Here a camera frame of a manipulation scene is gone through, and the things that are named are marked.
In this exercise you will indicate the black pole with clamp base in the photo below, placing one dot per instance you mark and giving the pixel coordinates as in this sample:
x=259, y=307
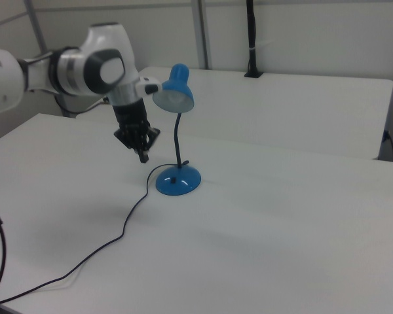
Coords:
x=251, y=32

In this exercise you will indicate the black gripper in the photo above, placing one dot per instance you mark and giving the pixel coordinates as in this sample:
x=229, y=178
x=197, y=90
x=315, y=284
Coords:
x=131, y=112

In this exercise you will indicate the grey partition post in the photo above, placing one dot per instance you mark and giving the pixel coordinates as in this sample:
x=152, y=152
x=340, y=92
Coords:
x=201, y=32
x=36, y=26

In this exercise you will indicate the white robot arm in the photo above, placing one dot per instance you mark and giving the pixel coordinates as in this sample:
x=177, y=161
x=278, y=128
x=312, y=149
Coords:
x=101, y=49

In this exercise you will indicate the blue desk lamp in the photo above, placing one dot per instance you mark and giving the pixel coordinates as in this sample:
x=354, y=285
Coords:
x=178, y=183

